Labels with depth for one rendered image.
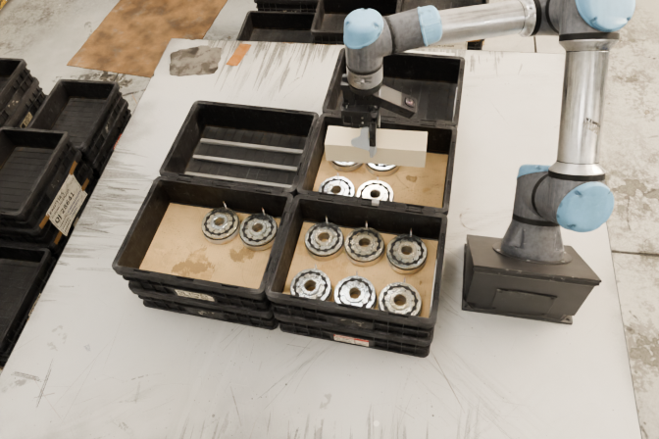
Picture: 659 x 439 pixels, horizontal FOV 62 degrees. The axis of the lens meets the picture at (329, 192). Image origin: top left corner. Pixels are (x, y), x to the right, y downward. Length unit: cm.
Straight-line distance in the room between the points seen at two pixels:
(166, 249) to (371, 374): 64
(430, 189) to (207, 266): 65
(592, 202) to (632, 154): 169
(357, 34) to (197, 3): 288
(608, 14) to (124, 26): 314
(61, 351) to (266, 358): 56
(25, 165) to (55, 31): 173
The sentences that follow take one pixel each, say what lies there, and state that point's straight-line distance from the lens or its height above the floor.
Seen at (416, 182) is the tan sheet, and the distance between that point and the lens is 157.
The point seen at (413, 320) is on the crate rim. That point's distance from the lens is 125.
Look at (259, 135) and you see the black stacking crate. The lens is 173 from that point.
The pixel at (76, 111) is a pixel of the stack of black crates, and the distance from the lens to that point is 278.
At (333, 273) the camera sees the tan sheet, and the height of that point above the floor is 83.
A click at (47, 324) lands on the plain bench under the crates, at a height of 70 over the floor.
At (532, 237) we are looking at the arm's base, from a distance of 141.
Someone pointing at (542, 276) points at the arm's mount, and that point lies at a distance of 135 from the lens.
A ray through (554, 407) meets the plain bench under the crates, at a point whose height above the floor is 70.
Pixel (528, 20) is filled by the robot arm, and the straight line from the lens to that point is 135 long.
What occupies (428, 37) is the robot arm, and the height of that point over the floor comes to 139.
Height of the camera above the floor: 208
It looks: 53 degrees down
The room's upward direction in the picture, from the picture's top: 7 degrees counter-clockwise
